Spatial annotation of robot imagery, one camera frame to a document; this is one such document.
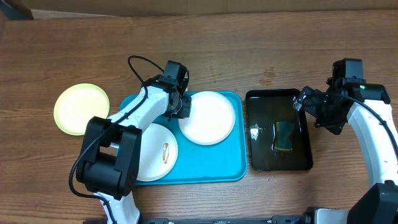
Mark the black water tray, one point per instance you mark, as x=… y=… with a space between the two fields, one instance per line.
x=264 y=108

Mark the green yellow sponge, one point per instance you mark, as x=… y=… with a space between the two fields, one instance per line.
x=282 y=133

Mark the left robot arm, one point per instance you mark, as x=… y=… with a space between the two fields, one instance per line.
x=108 y=164

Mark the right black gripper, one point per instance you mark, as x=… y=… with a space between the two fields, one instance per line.
x=325 y=116

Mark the teal plastic tray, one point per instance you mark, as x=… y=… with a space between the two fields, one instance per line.
x=222 y=162

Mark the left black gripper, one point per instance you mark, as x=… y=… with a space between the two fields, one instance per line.
x=186 y=111

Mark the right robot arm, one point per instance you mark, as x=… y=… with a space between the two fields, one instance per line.
x=367 y=109

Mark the yellow-green rimmed plate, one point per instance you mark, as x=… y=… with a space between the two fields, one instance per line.
x=77 y=105

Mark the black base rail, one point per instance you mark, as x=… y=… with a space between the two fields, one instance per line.
x=278 y=219

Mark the white plate top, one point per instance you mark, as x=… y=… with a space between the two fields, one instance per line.
x=211 y=120

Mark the white plate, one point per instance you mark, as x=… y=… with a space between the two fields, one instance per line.
x=211 y=120
x=159 y=152

